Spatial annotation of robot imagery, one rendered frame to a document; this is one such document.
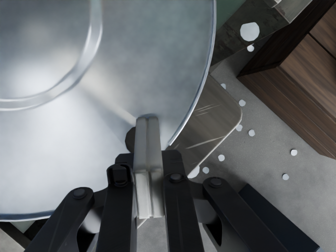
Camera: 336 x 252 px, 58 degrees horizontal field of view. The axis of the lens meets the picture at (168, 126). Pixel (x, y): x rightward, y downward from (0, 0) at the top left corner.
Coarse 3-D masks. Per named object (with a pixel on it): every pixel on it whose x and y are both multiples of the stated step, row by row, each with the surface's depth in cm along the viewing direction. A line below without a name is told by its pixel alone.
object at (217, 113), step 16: (208, 80) 22; (208, 96) 22; (224, 96) 22; (192, 112) 22; (208, 112) 22; (224, 112) 22; (240, 112) 23; (192, 128) 22; (208, 128) 23; (224, 128) 23; (128, 144) 22; (176, 144) 22; (192, 144) 23; (208, 144) 23; (192, 160) 23
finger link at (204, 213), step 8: (168, 152) 18; (176, 152) 18; (168, 160) 17; (176, 160) 17; (168, 168) 16; (176, 168) 16; (192, 184) 15; (200, 184) 15; (192, 192) 14; (200, 192) 14; (200, 200) 14; (200, 208) 14; (208, 208) 14; (200, 216) 14; (208, 216) 14; (216, 216) 14; (216, 224) 14
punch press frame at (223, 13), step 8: (216, 0) 35; (224, 0) 35; (232, 0) 35; (240, 0) 35; (216, 8) 35; (224, 8) 35; (232, 8) 35; (216, 16) 35; (224, 16) 35; (216, 24) 35; (16, 224) 36; (24, 224) 36
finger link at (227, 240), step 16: (208, 192) 13; (224, 192) 13; (224, 208) 12; (240, 208) 12; (208, 224) 14; (224, 224) 12; (240, 224) 12; (256, 224) 11; (224, 240) 12; (240, 240) 11; (256, 240) 11; (272, 240) 11
